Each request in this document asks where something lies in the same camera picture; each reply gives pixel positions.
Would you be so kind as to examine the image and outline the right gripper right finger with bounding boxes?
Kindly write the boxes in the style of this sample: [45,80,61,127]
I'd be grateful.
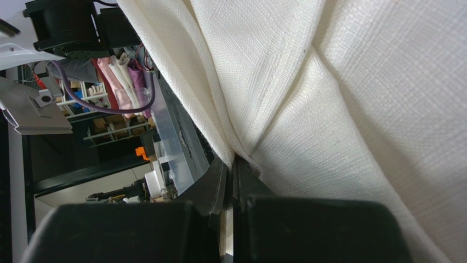
[232,157,413,262]

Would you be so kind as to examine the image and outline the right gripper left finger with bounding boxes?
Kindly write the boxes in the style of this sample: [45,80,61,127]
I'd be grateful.
[22,158,227,262]

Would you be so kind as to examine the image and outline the white cloth napkin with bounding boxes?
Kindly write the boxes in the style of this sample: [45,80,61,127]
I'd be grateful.
[118,1,466,262]

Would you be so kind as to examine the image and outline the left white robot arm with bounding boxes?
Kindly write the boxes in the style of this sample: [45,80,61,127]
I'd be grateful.
[1,0,140,70]

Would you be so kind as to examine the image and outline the folded cloths on shelf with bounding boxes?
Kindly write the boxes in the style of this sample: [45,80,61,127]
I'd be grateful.
[92,52,151,111]

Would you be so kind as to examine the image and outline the background storage shelf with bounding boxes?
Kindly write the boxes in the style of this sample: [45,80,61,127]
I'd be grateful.
[14,62,158,148]

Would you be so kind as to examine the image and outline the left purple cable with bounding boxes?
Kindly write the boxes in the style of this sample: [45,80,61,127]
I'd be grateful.
[51,60,157,115]

